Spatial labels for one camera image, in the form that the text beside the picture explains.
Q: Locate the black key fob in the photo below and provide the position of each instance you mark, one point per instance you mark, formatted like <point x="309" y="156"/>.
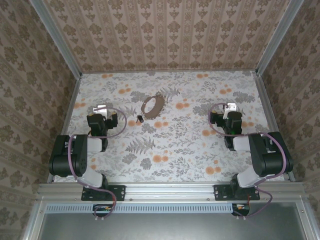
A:
<point x="140" y="119"/>

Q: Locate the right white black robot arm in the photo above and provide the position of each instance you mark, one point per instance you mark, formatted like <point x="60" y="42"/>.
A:
<point x="241" y="143"/>

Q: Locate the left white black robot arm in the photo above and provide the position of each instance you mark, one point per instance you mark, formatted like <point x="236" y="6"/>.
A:
<point x="95" y="145"/>

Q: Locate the grey sheet metal panel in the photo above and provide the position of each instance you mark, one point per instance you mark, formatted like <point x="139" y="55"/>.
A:
<point x="170" y="227"/>

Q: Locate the aluminium table side rail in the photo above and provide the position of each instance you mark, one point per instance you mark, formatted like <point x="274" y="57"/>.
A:
<point x="65" y="125"/>
<point x="265" y="100"/>

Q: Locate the thin aluminium table edge rail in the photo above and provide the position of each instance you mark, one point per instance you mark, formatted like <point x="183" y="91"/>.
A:
<point x="125" y="72"/>

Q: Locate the long aluminium base rail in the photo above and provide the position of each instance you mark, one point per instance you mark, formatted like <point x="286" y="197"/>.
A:
<point x="170" y="191"/>

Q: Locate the aluminium frame post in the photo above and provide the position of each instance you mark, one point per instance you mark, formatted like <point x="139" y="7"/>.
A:
<point x="278" y="37"/>
<point x="57" y="37"/>

